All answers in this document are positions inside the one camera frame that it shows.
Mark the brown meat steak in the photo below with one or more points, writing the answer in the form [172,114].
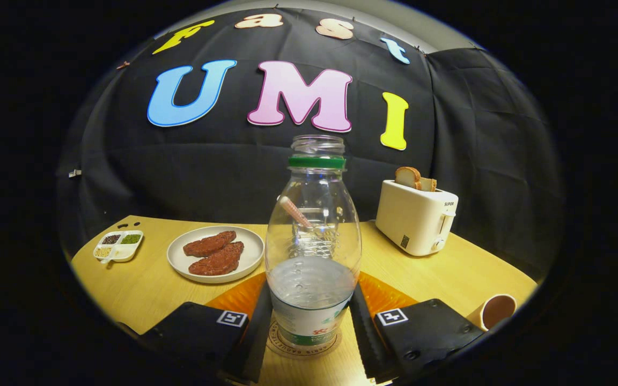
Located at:
[218,262]
[207,244]

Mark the pink striped stick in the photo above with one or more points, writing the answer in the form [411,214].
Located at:
[293,210]

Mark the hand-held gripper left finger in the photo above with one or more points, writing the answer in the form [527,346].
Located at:
[258,335]

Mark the black backdrop cloth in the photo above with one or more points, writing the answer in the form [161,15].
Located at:
[180,171]

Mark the cream toaster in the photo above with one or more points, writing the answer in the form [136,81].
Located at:
[413,220]

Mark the clear plastic juice bottle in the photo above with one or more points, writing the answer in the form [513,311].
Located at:
[311,300]

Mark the wooden table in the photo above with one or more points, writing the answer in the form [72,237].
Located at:
[421,273]

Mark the toast bread slice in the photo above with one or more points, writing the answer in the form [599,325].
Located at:
[407,177]
[428,185]

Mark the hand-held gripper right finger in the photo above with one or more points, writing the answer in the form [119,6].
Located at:
[363,338]

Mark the white round plate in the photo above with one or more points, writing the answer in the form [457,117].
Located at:
[180,260]

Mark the round wooden coaster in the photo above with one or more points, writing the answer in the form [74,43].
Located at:
[309,351]

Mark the white divided condiment tray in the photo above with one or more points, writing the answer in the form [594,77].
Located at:
[118,247]

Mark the cream cup with brown inside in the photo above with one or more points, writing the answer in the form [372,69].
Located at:
[497,311]

